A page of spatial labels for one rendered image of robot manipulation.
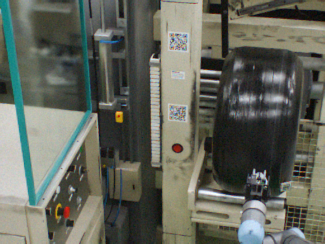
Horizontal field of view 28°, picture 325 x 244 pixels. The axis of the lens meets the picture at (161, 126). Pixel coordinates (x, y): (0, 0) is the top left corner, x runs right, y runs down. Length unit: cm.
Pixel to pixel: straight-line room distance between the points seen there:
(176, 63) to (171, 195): 60
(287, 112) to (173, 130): 48
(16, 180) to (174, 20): 76
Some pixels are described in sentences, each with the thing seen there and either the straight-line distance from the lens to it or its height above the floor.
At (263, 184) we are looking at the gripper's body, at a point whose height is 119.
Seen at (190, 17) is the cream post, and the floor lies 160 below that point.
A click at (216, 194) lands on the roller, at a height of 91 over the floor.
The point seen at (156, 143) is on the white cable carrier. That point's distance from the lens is 251.
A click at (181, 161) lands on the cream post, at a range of 252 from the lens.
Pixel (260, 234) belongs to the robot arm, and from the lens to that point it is 196.
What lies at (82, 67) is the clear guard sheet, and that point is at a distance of 220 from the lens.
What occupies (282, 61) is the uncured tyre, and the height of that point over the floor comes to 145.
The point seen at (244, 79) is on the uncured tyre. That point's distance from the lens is 224.
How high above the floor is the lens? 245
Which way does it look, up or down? 32 degrees down
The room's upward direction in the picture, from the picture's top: straight up
